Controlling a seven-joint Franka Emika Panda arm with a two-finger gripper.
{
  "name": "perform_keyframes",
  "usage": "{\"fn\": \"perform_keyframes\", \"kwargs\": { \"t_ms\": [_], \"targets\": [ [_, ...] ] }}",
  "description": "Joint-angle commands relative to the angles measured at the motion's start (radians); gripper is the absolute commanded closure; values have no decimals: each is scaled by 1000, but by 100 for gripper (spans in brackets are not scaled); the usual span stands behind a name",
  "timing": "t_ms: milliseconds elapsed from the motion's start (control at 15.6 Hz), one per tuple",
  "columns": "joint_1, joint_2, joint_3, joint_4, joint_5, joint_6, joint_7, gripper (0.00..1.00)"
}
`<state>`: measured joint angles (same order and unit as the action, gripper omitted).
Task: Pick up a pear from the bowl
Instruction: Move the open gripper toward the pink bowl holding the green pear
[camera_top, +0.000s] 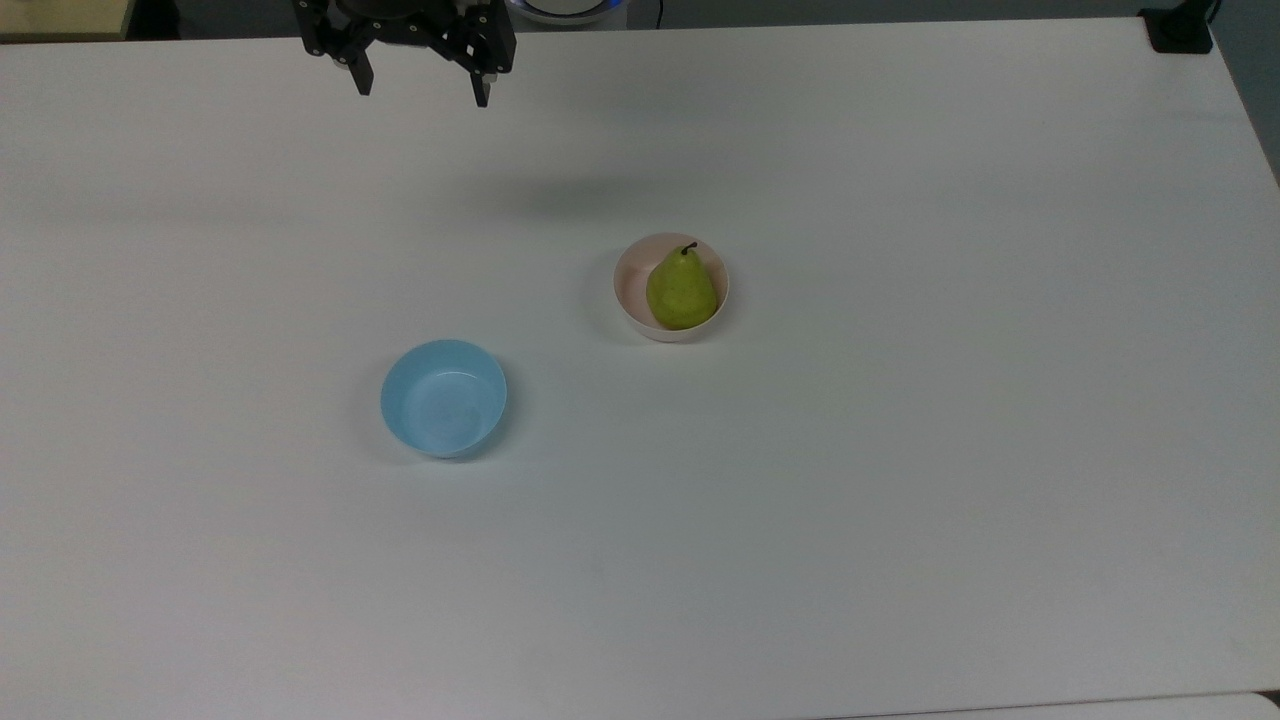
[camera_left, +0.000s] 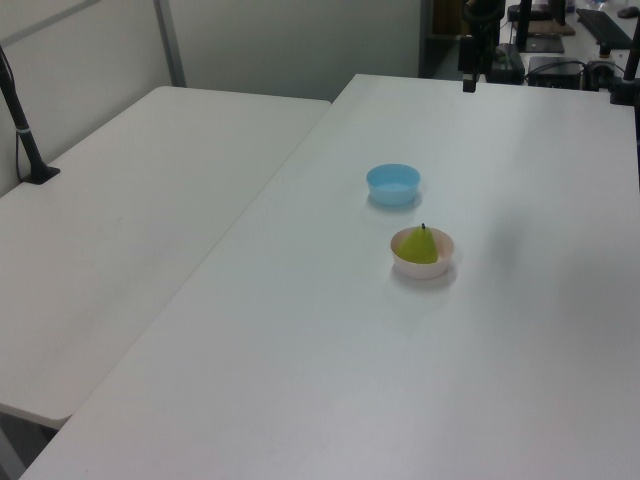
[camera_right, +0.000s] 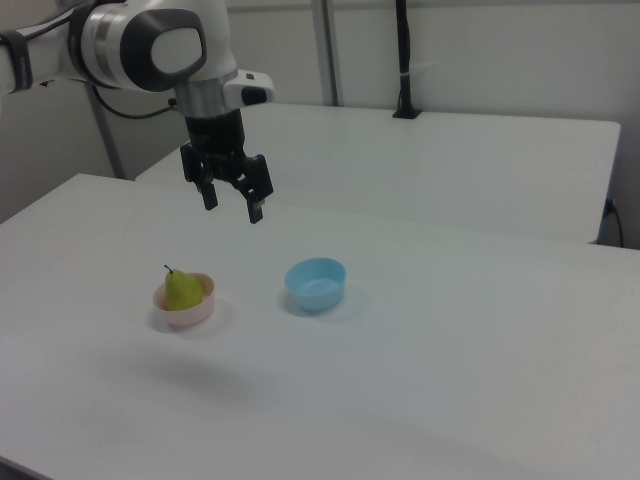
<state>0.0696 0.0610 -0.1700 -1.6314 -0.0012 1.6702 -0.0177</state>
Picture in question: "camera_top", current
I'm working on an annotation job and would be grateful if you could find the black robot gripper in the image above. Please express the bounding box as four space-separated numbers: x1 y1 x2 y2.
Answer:
293 0 518 109

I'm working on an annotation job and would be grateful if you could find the green pear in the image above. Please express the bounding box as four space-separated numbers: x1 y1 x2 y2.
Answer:
645 241 720 332

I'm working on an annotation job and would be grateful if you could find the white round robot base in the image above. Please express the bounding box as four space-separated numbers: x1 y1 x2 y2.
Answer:
508 0 629 28

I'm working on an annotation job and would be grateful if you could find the pink bowl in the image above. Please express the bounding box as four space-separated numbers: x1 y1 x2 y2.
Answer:
612 233 731 344

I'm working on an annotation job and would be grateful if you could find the light blue bowl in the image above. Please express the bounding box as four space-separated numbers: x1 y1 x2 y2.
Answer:
379 339 509 461

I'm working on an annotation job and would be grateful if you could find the wooden cabinet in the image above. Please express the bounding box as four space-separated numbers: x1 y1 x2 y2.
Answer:
0 0 137 42

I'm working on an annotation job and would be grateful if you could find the black table clamp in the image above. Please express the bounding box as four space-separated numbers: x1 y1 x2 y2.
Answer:
1140 0 1223 55

